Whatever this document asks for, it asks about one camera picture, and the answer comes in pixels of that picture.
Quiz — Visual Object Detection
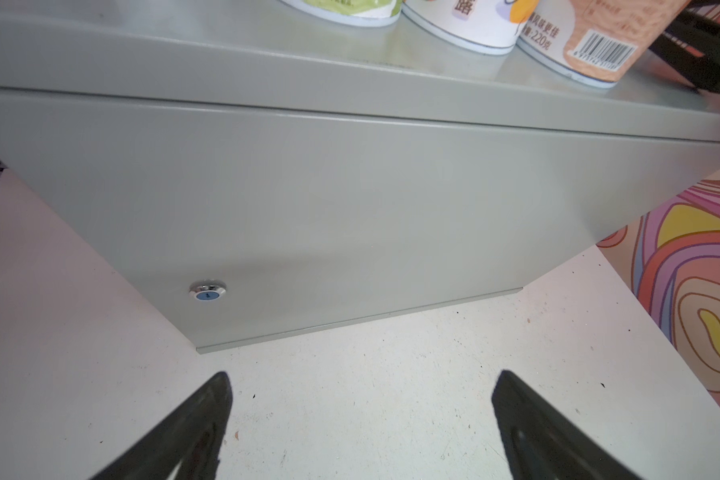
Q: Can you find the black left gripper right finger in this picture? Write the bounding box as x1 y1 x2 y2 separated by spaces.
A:
491 370 639 480

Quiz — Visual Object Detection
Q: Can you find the orange label can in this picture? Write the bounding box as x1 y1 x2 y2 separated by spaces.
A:
518 0 689 88

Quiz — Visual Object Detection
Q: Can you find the grey metal cabinet box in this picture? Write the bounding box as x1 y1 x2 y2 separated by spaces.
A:
0 1 720 352

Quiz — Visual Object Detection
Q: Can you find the yellow green label can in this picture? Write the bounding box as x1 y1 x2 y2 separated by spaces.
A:
402 0 539 55

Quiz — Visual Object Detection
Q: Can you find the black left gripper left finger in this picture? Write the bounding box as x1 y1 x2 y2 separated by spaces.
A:
94 371 233 479

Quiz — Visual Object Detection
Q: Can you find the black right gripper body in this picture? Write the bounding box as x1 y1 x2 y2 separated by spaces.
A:
650 0 720 94

